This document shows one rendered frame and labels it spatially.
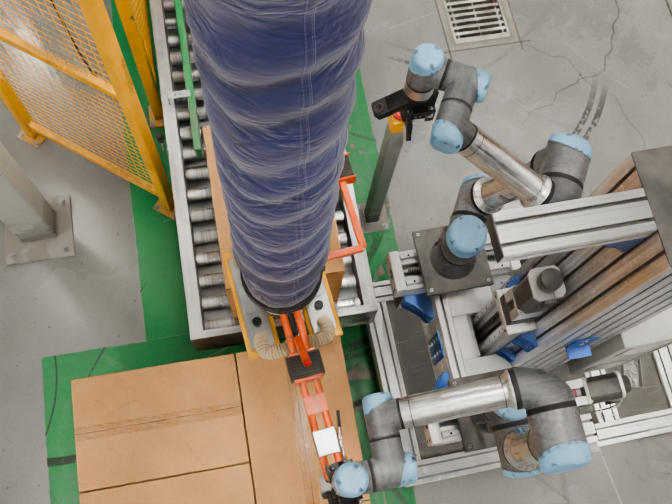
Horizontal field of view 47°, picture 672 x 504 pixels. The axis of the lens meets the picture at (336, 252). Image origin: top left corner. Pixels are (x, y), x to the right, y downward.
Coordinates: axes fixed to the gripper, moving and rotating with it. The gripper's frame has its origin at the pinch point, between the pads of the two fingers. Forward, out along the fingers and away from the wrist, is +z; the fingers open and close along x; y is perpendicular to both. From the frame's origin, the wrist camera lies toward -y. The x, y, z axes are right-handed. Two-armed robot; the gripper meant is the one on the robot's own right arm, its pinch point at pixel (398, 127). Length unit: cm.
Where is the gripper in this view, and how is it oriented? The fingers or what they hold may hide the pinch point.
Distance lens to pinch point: 213.9
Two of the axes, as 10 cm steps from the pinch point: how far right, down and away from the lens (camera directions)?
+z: -0.6, 3.2, 9.5
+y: 9.8, -1.7, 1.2
